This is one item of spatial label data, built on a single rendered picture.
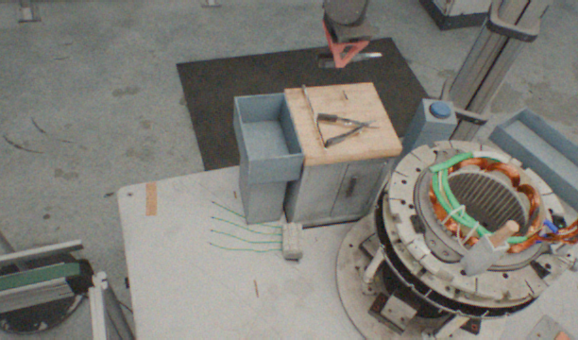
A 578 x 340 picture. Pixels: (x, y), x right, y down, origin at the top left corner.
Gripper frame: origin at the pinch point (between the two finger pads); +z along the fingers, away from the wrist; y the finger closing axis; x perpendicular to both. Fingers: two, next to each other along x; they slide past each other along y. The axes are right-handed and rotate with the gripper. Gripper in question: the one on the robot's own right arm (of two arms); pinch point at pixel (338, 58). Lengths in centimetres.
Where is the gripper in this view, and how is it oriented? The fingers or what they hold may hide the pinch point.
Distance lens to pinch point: 92.9
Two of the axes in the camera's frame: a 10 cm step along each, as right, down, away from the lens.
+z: -1.0, 5.8, 8.1
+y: 2.4, 8.0, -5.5
